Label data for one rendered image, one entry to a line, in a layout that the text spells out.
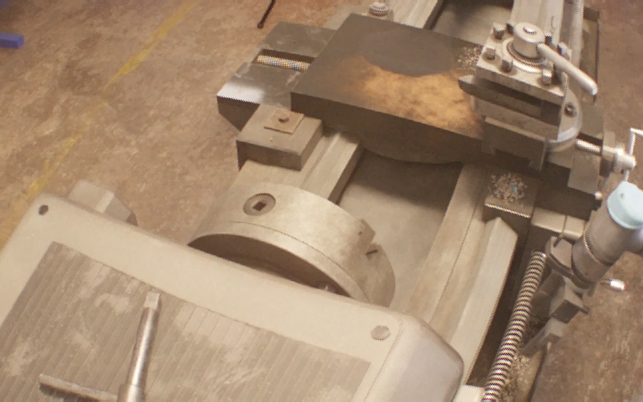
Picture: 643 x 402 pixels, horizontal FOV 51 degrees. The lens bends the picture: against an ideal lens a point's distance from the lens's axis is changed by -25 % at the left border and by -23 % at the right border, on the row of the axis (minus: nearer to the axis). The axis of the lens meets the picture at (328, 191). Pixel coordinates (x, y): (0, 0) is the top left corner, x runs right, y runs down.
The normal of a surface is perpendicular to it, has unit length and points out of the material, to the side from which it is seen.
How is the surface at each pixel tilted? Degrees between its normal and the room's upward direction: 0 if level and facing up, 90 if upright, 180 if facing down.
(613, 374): 0
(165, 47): 0
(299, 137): 0
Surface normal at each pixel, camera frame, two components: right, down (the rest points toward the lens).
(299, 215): 0.14, -0.66
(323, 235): 0.40, -0.52
